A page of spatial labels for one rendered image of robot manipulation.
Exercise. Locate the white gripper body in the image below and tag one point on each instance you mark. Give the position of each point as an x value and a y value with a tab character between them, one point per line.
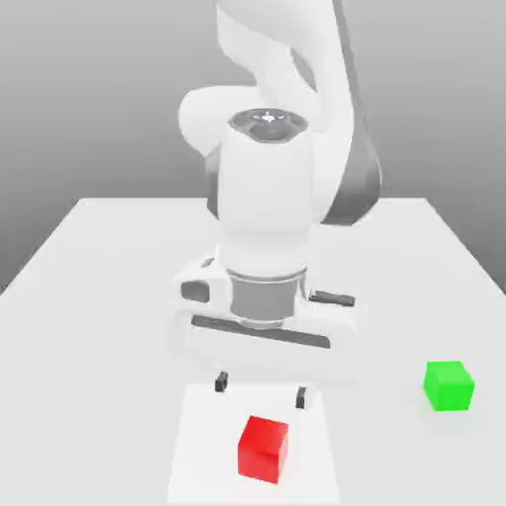
261	348

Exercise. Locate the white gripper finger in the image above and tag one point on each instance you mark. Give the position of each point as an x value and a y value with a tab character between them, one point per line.
301	397
221	382

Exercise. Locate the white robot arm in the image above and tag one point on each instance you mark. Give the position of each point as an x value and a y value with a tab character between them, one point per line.
264	189

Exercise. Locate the small red cube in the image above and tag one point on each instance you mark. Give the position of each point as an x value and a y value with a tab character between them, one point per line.
262	448

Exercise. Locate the small green cube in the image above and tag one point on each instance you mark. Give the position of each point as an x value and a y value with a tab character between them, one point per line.
448	386

